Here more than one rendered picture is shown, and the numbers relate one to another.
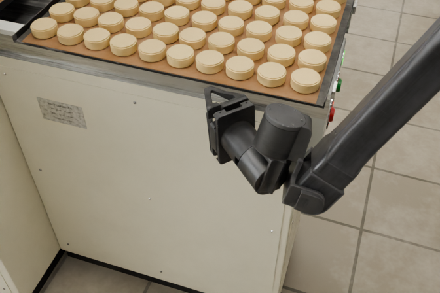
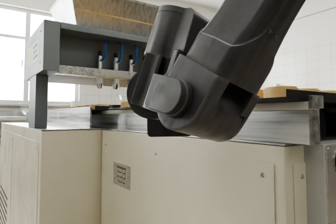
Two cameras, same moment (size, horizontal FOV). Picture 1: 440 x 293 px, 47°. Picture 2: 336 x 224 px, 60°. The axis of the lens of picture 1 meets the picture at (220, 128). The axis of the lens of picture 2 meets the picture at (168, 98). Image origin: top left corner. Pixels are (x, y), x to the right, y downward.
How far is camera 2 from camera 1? 0.68 m
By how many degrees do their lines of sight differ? 58
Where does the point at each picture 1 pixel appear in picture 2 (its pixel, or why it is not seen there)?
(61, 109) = (121, 171)
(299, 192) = (161, 82)
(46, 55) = (124, 124)
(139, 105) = (158, 156)
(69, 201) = not seen: outside the picture
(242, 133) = not seen: hidden behind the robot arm
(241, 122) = not seen: hidden behind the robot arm
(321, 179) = (191, 60)
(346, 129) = not seen: outside the picture
